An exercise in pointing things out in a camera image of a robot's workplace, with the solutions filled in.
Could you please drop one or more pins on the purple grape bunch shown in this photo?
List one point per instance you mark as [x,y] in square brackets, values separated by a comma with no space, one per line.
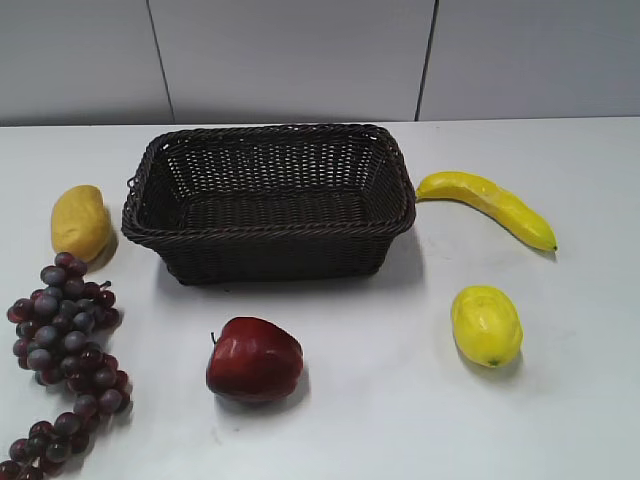
[56,339]

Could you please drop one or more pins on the dark brown wicker basket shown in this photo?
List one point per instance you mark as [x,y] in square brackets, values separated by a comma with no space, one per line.
[271,203]

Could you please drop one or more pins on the red apple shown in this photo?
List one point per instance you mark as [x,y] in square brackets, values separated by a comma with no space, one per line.
[254,361]

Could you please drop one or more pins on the yellow banana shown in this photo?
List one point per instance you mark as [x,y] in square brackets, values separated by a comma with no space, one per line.
[501,205]

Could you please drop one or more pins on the bright yellow lemon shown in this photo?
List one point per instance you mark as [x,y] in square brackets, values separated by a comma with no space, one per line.
[486,326]

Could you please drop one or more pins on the dull yellow mango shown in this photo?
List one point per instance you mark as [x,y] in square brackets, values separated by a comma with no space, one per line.
[80,223]

